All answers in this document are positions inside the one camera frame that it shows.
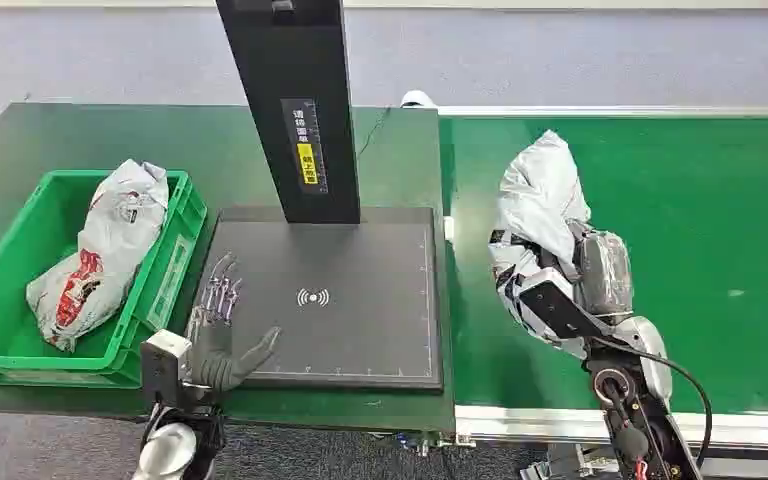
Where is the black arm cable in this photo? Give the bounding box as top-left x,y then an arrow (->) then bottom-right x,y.
589,335 -> 715,469

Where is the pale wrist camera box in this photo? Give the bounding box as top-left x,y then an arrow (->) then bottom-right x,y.
518,267 -> 603,341
139,328 -> 194,407

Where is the black scanner base plate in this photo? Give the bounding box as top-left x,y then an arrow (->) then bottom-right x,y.
191,205 -> 445,394

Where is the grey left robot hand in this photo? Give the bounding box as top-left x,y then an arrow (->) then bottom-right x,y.
186,252 -> 283,394

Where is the grey plastic parcel bag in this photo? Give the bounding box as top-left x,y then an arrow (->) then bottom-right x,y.
487,129 -> 595,349

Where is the green conveyor belt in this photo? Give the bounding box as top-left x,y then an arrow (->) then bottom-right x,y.
439,115 -> 768,416

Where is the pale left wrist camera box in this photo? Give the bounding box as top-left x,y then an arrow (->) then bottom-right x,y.
139,328 -> 194,407

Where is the black scanner post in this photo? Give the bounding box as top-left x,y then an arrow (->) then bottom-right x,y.
214,0 -> 363,226

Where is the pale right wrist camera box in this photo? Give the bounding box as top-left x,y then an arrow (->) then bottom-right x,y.
518,267 -> 603,341

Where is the thin black table cable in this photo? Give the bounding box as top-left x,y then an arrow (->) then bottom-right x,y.
356,107 -> 393,159

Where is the grey conveyor leg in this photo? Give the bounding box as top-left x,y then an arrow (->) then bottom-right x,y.
519,443 -> 618,480

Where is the green plastic crate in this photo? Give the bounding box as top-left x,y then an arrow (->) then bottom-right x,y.
0,169 -> 208,390

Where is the metal bracket under table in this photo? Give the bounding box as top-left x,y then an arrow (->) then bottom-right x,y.
393,431 -> 479,459

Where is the grey parcel with red print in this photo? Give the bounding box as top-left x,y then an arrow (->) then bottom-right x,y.
24,158 -> 171,354

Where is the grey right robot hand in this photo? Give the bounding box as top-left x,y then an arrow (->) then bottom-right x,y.
554,223 -> 636,327

